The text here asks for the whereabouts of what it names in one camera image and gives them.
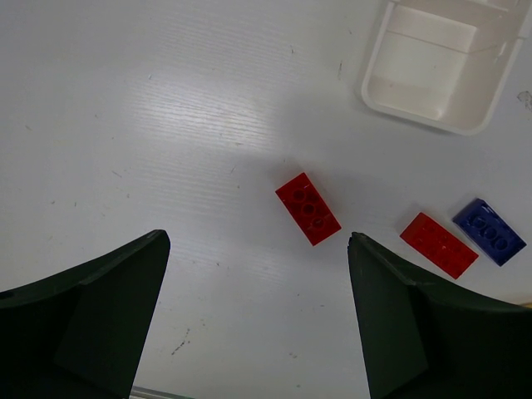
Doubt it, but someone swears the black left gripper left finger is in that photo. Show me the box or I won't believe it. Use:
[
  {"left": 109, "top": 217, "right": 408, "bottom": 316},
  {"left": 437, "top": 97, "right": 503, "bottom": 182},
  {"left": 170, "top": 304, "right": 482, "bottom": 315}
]
[{"left": 1, "top": 229, "right": 170, "bottom": 398}]

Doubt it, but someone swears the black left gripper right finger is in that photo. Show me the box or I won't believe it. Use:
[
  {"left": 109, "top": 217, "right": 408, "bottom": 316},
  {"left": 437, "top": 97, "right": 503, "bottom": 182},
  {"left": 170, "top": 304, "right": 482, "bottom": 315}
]
[{"left": 347, "top": 233, "right": 531, "bottom": 398}]

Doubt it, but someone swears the red lego brick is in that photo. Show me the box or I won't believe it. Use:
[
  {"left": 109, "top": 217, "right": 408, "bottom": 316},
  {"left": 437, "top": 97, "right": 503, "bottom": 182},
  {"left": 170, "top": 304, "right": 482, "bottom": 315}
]
[
  {"left": 275, "top": 173, "right": 342, "bottom": 246},
  {"left": 400, "top": 212, "right": 479, "bottom": 279}
]

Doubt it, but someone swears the dark blue lego brick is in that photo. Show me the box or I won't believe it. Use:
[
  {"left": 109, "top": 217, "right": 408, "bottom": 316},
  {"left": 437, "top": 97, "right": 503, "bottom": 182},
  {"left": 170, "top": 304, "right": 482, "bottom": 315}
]
[{"left": 452, "top": 198, "right": 527, "bottom": 267}]

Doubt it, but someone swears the white left divided container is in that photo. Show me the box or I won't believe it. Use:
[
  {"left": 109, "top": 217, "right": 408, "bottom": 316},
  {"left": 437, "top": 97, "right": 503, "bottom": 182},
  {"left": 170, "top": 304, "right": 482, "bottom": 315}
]
[{"left": 360, "top": 1, "right": 531, "bottom": 136}]

